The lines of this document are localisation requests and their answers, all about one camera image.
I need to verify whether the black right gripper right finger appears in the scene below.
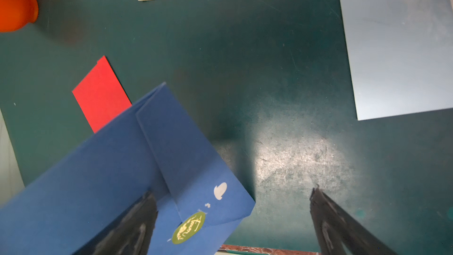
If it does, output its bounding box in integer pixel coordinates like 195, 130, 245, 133
310, 187, 395, 255

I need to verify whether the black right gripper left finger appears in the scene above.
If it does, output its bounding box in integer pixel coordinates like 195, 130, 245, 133
75, 191, 158, 255

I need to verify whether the dark blue envelope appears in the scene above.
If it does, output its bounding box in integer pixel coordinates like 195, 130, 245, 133
1, 84, 255, 255

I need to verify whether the light blue envelope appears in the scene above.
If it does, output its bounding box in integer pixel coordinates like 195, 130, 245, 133
340, 0, 453, 120

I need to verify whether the red envelope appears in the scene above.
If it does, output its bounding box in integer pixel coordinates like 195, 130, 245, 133
72, 56, 132, 133

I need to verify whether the orange plastic bowl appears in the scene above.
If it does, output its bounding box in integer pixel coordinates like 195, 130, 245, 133
1, 0, 39, 33

